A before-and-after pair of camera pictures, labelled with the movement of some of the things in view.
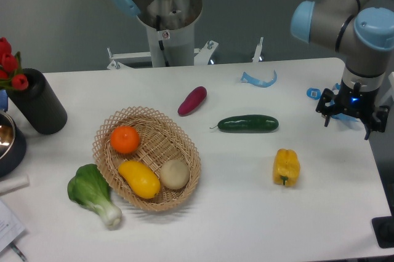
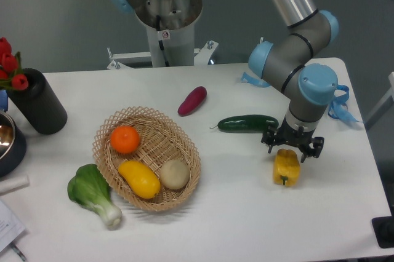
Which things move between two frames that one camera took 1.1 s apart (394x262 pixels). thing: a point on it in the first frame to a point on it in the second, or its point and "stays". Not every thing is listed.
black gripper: x=354 y=101 to x=305 y=141
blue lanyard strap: x=258 y=82 stays
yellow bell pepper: x=286 y=167 stays
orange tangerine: x=125 y=139 stays
